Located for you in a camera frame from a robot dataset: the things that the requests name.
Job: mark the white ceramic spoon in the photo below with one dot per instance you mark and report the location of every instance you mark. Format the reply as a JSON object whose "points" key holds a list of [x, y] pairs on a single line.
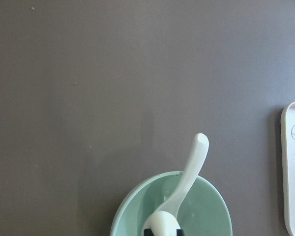
{"points": [[194, 164]]}

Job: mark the cream rabbit serving tray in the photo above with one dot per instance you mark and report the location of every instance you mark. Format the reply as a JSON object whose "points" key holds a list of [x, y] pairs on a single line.
{"points": [[288, 165]]}

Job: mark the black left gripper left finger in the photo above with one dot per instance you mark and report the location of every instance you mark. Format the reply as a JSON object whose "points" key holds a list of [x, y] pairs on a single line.
{"points": [[148, 232]]}

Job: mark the light green bowl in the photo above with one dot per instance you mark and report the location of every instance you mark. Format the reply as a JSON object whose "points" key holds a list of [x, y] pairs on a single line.
{"points": [[203, 212]]}

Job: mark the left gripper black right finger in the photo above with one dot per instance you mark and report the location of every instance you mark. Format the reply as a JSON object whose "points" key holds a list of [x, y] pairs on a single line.
{"points": [[179, 232]]}

